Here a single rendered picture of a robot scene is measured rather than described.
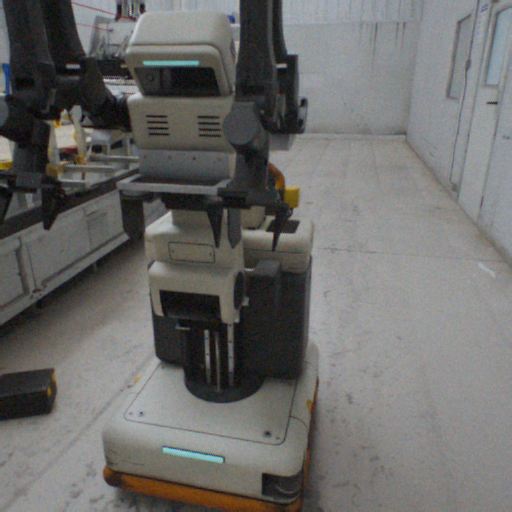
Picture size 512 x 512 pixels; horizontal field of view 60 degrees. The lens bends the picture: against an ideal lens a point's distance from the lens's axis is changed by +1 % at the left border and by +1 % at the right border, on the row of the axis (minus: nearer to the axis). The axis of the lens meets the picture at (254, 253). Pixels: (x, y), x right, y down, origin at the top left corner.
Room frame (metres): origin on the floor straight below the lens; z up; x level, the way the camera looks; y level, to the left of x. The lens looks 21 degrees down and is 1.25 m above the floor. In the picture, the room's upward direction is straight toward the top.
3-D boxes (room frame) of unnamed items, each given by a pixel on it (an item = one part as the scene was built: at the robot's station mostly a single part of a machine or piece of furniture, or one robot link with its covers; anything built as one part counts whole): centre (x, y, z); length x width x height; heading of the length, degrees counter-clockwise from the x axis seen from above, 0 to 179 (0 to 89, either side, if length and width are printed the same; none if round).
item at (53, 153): (2.26, 1.00, 0.90); 0.04 x 0.04 x 0.48; 78
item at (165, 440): (1.30, 0.10, 0.16); 0.67 x 0.64 x 0.25; 167
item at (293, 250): (1.39, 0.08, 0.59); 0.55 x 0.34 x 0.83; 77
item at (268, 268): (1.13, 0.08, 0.68); 0.28 x 0.27 x 0.25; 77
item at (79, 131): (2.50, 0.95, 0.92); 0.04 x 0.04 x 0.48; 78
